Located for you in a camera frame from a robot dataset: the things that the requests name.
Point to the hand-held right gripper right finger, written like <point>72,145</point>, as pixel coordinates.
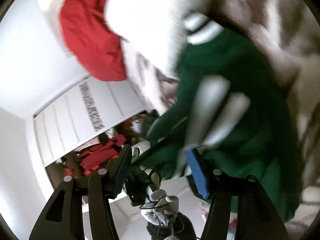
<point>198,176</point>

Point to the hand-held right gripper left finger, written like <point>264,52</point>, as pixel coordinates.
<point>122,171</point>

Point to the green white varsity jacket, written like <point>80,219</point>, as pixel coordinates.
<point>237,80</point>

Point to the red hanging clothes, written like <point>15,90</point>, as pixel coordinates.
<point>100,152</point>

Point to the person's left hand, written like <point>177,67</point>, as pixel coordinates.
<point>156,201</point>

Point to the red duvet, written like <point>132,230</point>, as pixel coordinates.
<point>92,37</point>

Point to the white folded fluffy blanket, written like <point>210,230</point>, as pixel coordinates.
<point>150,17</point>

